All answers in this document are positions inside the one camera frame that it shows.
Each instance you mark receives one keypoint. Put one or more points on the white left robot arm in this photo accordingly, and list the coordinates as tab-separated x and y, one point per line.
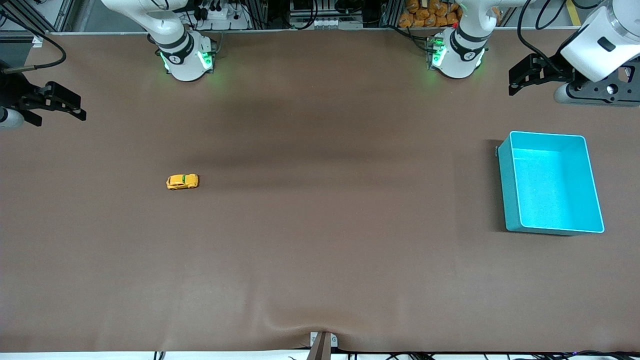
460	55

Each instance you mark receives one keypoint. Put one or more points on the teal plastic bin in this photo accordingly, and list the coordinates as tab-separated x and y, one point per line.
555	195

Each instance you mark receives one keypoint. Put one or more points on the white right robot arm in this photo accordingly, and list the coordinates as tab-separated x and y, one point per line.
182	55

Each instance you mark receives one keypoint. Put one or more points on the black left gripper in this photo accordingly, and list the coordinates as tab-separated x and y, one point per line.
561	74

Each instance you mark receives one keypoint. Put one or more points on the small white corner block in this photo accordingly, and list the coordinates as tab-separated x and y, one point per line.
37	41

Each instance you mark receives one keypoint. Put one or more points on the orange snack bags pile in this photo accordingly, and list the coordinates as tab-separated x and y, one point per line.
430	12

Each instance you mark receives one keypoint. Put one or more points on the white connector block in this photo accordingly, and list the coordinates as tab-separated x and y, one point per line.
330	23

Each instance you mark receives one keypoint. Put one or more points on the metal table clamp bracket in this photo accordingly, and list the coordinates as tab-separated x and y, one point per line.
322	345

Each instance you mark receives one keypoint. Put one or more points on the yellow toy beetle car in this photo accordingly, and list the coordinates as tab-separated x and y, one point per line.
182	182

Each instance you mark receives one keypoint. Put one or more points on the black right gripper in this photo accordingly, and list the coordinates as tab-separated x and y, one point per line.
12	93

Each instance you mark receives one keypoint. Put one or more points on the white power strip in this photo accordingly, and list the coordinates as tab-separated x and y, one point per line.
222	17

